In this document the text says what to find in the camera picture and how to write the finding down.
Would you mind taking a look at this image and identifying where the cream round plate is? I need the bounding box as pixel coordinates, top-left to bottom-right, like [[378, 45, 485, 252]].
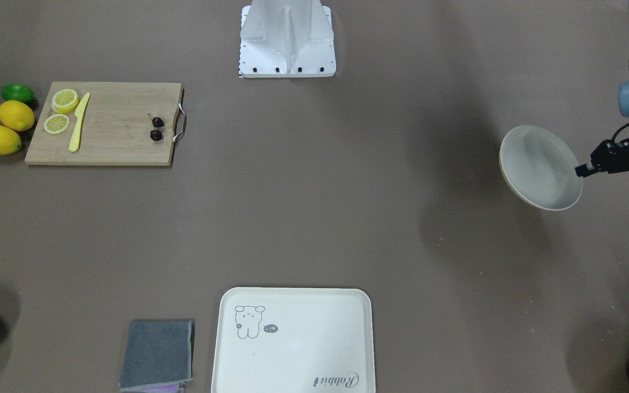
[[499, 125, 584, 211]]

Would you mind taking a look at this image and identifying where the cream rabbit tray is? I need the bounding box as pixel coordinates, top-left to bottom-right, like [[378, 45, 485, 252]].
[[211, 287, 376, 392]]

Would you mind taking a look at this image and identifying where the grey folded cloth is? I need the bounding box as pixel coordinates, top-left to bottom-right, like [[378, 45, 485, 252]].
[[119, 319, 194, 392]]

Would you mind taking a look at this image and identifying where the yellow plastic knife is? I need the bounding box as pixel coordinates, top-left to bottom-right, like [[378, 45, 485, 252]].
[[68, 92, 91, 152]]

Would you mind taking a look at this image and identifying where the bamboo cutting board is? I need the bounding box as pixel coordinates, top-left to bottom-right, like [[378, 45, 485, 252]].
[[25, 81, 186, 166]]

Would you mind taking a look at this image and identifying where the lemon slice near lime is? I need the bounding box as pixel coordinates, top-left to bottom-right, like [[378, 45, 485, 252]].
[[51, 88, 80, 114]]

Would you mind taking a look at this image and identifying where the lemon slice near lemons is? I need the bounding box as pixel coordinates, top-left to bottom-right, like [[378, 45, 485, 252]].
[[43, 114, 72, 135]]

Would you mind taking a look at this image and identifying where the yellow lemon near lime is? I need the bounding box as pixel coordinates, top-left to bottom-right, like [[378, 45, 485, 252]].
[[0, 100, 35, 132]]

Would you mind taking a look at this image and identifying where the green lime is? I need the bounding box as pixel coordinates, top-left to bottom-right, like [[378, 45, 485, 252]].
[[1, 83, 37, 105]]

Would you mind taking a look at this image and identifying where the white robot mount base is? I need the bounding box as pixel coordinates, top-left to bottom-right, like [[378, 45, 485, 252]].
[[238, 1, 337, 78]]

